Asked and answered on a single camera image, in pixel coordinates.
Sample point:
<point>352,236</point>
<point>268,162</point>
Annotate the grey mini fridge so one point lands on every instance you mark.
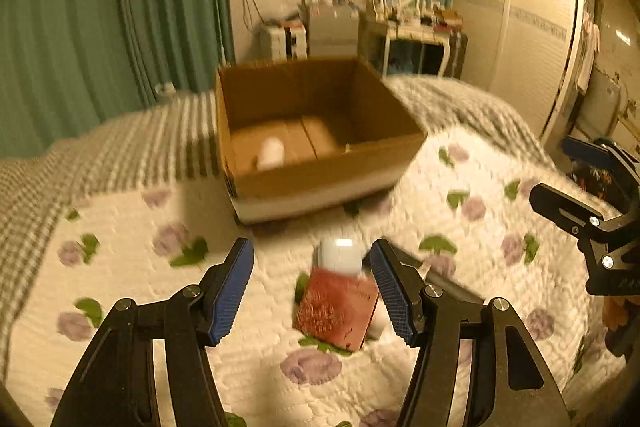
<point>332,29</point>

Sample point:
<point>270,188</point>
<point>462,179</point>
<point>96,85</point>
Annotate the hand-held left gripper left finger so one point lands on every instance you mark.
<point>231,292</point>

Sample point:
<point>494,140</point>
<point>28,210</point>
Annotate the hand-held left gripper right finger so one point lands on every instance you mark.
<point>392,292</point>

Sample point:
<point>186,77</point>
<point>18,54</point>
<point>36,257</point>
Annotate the blue laundry basket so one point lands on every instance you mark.
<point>402,64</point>

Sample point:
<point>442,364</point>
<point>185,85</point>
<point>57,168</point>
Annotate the white suitcase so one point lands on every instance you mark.
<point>282,42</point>

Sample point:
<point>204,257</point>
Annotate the white bottle with red cap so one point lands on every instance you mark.
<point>340,257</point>

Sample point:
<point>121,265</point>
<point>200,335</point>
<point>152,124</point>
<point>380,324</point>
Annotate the green checked blanket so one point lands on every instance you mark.
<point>115,147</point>

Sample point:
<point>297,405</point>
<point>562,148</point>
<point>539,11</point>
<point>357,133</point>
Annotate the white slatted wardrobe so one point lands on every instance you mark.
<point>520,32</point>

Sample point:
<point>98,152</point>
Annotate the white floral quilt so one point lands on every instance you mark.
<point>260,377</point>

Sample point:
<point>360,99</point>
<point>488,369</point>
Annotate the white dressing table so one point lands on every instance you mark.
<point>415,34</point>

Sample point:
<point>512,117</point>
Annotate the wide green curtain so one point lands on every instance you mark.
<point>55,37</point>

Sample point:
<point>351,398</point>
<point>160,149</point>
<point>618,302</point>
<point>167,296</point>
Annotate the dark green suitcase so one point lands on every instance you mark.
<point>457,54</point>

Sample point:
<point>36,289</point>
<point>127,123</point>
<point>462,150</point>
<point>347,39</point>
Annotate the brown cardboard box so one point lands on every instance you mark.
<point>320,177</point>

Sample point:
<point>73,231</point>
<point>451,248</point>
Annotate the red patterned box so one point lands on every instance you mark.
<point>332,309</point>

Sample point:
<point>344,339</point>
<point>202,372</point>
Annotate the hanging light cloth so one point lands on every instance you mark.
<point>589,52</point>

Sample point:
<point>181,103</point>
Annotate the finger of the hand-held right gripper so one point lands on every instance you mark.
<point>607,247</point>
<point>582,151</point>

